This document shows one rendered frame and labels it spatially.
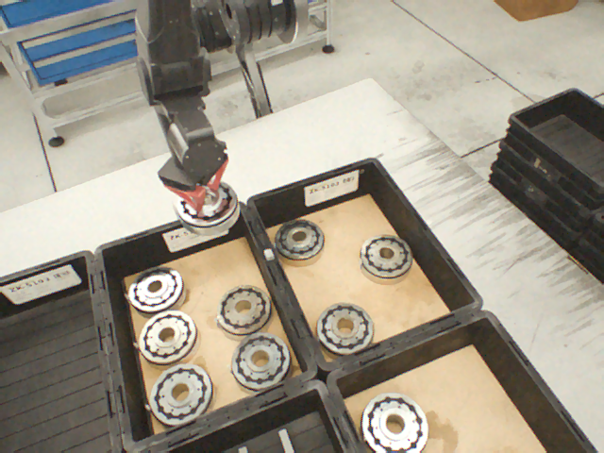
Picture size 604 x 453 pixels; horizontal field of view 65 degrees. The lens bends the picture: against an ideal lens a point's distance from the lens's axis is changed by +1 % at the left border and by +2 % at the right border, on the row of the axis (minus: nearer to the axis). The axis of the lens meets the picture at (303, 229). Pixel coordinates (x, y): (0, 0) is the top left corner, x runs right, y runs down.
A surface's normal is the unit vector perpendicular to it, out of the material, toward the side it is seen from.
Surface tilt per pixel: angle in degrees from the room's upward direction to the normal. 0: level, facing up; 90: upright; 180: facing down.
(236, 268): 0
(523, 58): 0
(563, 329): 0
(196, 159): 91
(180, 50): 104
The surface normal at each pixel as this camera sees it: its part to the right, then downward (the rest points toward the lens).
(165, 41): 0.44, 0.82
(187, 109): 0.11, -0.59
